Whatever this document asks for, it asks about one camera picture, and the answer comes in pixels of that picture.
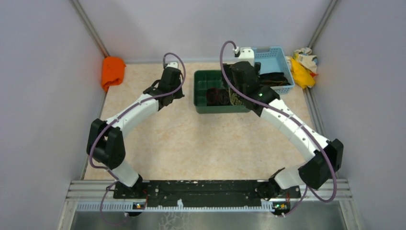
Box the green compartment organizer tray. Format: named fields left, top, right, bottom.
left=193, top=70, right=249, bottom=114

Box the light blue plastic basket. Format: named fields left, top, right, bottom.
left=252, top=46, right=295, bottom=94

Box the red navy striped tie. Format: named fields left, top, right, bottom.
left=206, top=88, right=221, bottom=106

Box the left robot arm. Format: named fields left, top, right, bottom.
left=86, top=62, right=185, bottom=198

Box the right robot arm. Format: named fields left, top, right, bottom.
left=221, top=61, right=344, bottom=197

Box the olive rolled tie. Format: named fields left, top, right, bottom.
left=228, top=88, right=244, bottom=106

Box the black tie in basket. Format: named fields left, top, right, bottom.
left=259, top=72, right=291, bottom=87

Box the dark brown rolled tie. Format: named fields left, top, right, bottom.
left=218, top=89, right=231, bottom=106

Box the yellow crumpled cloth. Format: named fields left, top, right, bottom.
left=285, top=56, right=316, bottom=89

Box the orange folded cloth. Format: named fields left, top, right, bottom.
left=101, top=57, right=126, bottom=92

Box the white patterned crumpled cloth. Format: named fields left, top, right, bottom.
left=285, top=47, right=318, bottom=74

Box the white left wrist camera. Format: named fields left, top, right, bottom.
left=166, top=62, right=179, bottom=69

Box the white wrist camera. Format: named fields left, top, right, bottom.
left=166, top=62, right=179, bottom=69
left=233, top=46, right=255, bottom=66

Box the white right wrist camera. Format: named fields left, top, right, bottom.
left=233, top=46, right=255, bottom=66

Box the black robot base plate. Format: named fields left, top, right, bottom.
left=113, top=180, right=301, bottom=208

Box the white slotted cable duct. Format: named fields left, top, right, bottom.
left=76, top=201, right=275, bottom=212

